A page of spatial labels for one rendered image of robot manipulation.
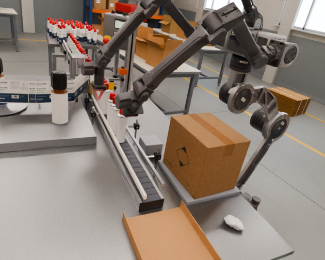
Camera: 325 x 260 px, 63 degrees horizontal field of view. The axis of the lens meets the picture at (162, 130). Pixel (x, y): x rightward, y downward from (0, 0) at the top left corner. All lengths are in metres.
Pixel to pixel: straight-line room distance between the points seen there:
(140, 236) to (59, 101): 0.86
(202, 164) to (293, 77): 6.14
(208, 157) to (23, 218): 0.73
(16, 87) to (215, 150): 1.21
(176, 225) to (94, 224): 0.32
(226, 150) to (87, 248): 0.65
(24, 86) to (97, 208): 0.93
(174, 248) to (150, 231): 0.11
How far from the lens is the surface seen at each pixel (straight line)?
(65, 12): 9.31
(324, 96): 6.80
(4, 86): 1.79
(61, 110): 1.59
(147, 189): 1.18
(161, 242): 1.05
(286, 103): 5.36
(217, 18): 1.06
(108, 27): 1.72
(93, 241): 1.04
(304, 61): 7.02
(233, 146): 1.17
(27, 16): 9.04
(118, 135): 1.43
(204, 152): 1.09
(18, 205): 1.20
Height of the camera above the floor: 1.64
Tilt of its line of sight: 27 degrees down
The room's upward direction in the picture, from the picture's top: 10 degrees clockwise
